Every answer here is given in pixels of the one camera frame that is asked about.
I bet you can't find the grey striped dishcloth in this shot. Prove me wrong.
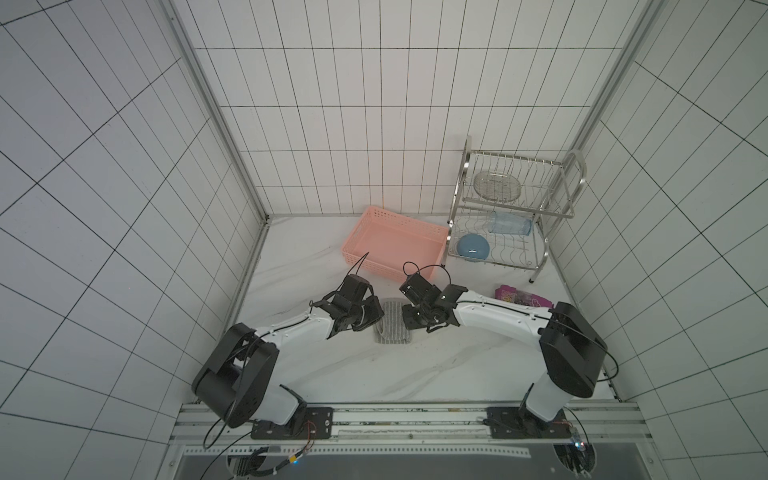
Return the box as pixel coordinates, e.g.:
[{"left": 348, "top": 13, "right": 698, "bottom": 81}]
[{"left": 374, "top": 298, "right": 412, "bottom": 345}]

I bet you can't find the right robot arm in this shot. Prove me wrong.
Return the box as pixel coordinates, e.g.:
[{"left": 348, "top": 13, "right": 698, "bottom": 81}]
[{"left": 400, "top": 275, "right": 610, "bottom": 423}]

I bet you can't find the right base cable bundle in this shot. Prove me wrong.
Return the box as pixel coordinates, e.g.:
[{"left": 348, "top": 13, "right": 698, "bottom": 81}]
[{"left": 554, "top": 416, "right": 598, "bottom": 475}]

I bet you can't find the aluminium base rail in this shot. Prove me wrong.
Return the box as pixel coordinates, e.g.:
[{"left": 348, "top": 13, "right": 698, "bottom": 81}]
[{"left": 170, "top": 401, "right": 651, "bottom": 448}]

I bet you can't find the base cable bundle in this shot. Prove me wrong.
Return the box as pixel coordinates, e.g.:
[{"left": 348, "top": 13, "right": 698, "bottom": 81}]
[
  {"left": 197, "top": 419, "right": 317, "bottom": 479},
  {"left": 554, "top": 416, "right": 598, "bottom": 475}
]

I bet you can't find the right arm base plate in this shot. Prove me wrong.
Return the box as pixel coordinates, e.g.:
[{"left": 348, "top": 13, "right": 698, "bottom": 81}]
[{"left": 482, "top": 407, "right": 572, "bottom": 440}]

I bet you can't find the pink plastic basket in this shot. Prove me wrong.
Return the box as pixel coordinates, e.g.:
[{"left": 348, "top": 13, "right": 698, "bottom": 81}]
[{"left": 341, "top": 206, "right": 449, "bottom": 283}]

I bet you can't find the steel dish rack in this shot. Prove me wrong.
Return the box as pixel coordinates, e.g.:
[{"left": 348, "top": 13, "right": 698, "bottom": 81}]
[{"left": 445, "top": 136, "right": 587, "bottom": 283}]

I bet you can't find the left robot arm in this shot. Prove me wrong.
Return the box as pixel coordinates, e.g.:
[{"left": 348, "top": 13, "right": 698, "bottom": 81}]
[{"left": 191, "top": 274, "right": 384, "bottom": 435}]

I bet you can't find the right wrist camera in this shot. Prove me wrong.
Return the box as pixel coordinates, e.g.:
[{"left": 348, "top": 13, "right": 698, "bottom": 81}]
[{"left": 399, "top": 273, "right": 441, "bottom": 307}]

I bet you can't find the blue bowl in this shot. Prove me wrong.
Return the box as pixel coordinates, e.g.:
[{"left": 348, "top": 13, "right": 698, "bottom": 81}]
[{"left": 456, "top": 233, "right": 490, "bottom": 261}]

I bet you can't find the purple candy bag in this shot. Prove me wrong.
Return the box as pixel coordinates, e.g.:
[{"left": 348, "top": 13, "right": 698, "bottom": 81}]
[{"left": 494, "top": 285, "right": 554, "bottom": 309}]

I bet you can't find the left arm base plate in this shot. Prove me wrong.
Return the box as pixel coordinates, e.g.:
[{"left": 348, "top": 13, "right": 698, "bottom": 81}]
[{"left": 251, "top": 407, "right": 335, "bottom": 441}]

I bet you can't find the clear blue plastic cup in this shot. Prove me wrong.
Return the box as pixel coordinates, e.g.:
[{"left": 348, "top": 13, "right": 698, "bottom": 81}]
[{"left": 487, "top": 211, "right": 533, "bottom": 236}]

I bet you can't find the left base cable bundle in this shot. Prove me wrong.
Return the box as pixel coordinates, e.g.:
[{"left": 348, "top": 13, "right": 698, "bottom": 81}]
[{"left": 197, "top": 419, "right": 317, "bottom": 479}]

